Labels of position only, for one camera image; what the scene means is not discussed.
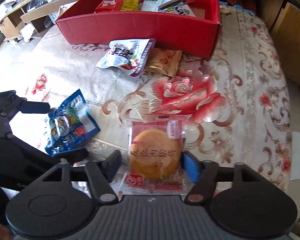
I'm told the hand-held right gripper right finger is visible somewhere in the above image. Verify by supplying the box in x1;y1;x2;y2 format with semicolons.
181;150;262;204

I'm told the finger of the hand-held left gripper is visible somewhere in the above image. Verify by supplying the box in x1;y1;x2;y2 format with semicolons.
0;90;51;123
4;132;88;165

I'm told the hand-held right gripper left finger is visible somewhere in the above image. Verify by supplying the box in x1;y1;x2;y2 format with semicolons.
41;150;122;204

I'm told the light blue cartoon snack packet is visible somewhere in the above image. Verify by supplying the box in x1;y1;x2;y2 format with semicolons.
45;89;100;157

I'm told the round cake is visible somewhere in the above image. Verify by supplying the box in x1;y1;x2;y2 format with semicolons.
119;115;190;197

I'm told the red cardboard box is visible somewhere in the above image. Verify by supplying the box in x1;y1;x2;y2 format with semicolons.
55;0;222;59

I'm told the floral blanket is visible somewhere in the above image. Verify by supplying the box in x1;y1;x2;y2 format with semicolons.
0;2;292;195

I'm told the curved wooden desk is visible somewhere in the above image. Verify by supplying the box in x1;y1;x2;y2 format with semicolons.
0;0;100;44

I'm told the white red snack packet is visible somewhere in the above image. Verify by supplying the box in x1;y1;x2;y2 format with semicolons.
96;39;156;77

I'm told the golden brown snack packet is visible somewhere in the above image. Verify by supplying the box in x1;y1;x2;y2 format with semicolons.
143;49;182;77

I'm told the red yellow snack packet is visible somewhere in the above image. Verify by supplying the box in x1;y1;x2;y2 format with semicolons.
95;0;123;12

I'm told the white green black snack packet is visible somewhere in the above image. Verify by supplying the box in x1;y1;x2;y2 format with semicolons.
157;2;197;18

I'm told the wooden cabinet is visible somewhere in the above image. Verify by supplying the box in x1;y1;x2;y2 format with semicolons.
272;0;300;90

